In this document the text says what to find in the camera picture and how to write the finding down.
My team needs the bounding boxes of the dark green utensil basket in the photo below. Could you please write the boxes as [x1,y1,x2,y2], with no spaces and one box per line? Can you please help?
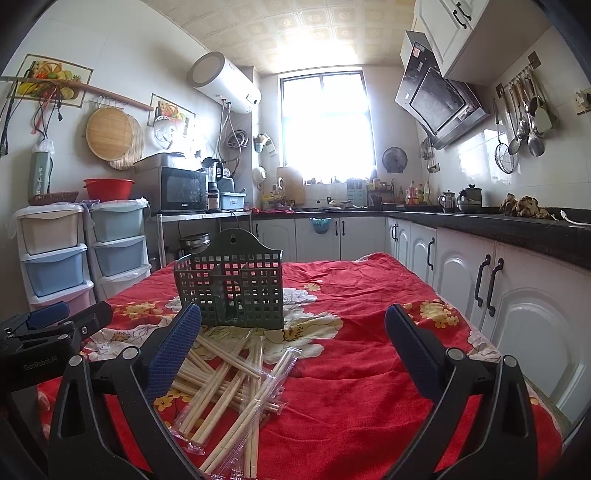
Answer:
[173,228,283,330]

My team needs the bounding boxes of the plastic drawer tower left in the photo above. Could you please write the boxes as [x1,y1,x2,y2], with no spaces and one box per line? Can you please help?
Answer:
[9,203,95,314]

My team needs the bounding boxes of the plastic drawer tower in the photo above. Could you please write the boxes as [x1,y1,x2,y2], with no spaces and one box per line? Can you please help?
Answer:
[84,198,151,300]
[9,203,95,314]

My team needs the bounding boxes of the red floral tablecloth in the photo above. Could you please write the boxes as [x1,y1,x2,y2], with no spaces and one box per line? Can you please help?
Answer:
[36,252,565,480]

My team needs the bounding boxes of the plastic drawer tower right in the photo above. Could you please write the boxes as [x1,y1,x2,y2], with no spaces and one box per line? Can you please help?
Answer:
[84,198,151,300]

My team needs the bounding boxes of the red plastic basin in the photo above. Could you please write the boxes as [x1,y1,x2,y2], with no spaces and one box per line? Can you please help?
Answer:
[84,178,133,202]

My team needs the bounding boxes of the metal shelf rack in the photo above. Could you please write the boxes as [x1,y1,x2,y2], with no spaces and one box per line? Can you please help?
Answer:
[145,211,252,268]

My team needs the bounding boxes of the steel kettle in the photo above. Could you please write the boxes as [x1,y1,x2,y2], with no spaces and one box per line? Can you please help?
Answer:
[438,190,457,213]

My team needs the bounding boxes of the dark teapot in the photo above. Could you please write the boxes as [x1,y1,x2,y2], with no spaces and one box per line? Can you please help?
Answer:
[457,184,483,214]

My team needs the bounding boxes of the stainless pots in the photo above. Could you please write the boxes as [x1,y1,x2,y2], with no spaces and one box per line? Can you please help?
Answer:
[178,232,211,257]

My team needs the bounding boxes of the brown rag on counter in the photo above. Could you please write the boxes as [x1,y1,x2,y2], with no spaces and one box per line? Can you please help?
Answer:
[499,193,555,220]

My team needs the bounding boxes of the blue hanging basket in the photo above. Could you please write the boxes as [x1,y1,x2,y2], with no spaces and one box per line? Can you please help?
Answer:
[310,217,332,235]

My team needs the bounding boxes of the black microwave oven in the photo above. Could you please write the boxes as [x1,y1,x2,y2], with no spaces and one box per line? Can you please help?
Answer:
[132,166,208,215]

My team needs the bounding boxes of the round bamboo board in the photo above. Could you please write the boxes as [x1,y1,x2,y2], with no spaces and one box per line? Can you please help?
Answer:
[85,107,133,162]

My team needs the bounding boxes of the steel ladle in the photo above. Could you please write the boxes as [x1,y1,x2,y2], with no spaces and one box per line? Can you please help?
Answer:
[527,76,545,157]

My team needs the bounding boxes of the wooden cutting board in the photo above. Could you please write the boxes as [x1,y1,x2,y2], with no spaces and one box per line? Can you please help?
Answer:
[276,167,305,206]

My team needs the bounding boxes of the blender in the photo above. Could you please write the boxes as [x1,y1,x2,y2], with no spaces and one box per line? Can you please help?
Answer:
[201,157,222,213]

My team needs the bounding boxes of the fruit picture right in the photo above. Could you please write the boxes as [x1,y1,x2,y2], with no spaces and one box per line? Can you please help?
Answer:
[147,93,195,136]

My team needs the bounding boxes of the fruit picture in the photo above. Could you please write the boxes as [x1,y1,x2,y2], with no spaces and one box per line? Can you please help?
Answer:
[147,93,195,136]
[9,54,93,108]

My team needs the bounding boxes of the black range hood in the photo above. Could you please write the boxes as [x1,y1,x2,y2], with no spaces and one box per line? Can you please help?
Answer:
[394,31,489,150]

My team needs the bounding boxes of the fruit picture left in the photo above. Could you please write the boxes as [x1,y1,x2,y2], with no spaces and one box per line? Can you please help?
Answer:
[9,54,93,108]

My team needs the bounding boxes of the white water heater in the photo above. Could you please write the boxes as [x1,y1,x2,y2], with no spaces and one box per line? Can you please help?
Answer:
[187,51,262,114]

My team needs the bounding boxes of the white upper cabinet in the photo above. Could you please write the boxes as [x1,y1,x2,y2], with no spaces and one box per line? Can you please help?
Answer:
[415,0,550,86]

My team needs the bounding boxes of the small wall fan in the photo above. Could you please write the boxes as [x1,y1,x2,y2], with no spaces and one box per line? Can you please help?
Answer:
[382,147,408,174]

